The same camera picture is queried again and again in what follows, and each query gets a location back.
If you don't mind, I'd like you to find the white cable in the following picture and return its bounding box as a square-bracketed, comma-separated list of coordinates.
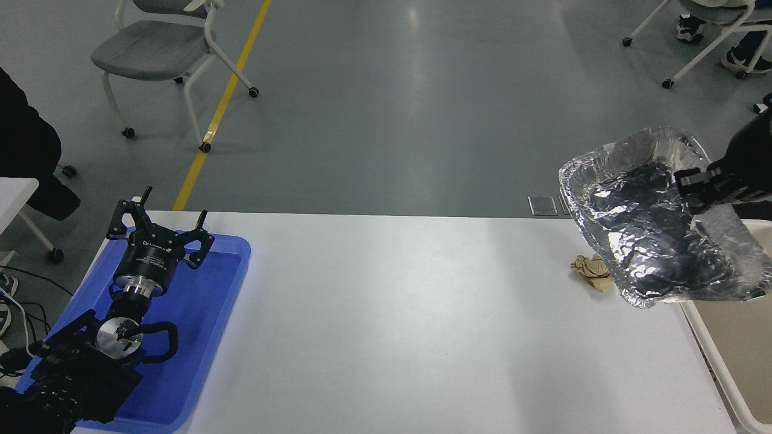
[0, 287, 38, 357]

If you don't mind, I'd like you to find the black cable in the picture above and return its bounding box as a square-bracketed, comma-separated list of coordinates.
[0, 265, 74, 362]

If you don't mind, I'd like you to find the large pale bin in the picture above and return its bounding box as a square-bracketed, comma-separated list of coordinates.
[680, 218, 772, 434]

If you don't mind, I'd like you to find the person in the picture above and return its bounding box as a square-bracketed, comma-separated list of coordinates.
[0, 66, 81, 221]
[675, 0, 772, 80]

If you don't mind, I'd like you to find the white-framed chair on casters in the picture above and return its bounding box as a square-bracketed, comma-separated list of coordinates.
[623, 0, 772, 90]

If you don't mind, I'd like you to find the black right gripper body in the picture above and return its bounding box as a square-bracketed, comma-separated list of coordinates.
[723, 110, 772, 192]

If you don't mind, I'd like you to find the blue plastic tray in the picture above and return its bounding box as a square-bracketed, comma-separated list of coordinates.
[13, 232, 252, 432]

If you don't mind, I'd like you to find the white side table on casters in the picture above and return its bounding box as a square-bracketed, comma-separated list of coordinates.
[0, 178, 65, 265]

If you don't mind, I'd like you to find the grey chair with white frame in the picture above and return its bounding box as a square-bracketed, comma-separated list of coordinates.
[90, 0, 260, 153]

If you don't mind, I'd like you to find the silver foil tray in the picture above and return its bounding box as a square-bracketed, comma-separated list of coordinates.
[558, 125, 772, 310]

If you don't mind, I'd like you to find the crumpled tan paper ball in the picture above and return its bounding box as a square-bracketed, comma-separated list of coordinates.
[571, 254, 616, 294]

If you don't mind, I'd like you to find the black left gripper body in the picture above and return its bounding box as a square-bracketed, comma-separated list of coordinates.
[115, 229, 186, 289]

